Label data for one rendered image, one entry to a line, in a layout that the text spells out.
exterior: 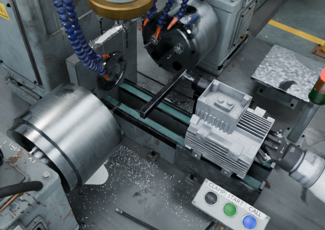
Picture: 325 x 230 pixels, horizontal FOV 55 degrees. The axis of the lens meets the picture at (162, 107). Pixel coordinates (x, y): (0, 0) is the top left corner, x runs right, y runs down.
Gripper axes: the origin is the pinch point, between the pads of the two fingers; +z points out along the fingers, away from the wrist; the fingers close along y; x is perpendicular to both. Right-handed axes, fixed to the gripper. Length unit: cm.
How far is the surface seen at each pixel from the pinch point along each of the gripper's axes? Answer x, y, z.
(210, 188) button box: -0.8, 22.5, -5.0
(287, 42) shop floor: 108, -214, 5
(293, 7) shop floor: 110, -280, 21
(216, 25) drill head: 0.4, -36.2, 24.8
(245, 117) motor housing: -3.6, -0.6, -2.9
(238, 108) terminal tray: -4.4, -1.3, 0.2
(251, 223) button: -2.2, 24.7, -16.7
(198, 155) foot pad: 9.8, 9.9, 2.8
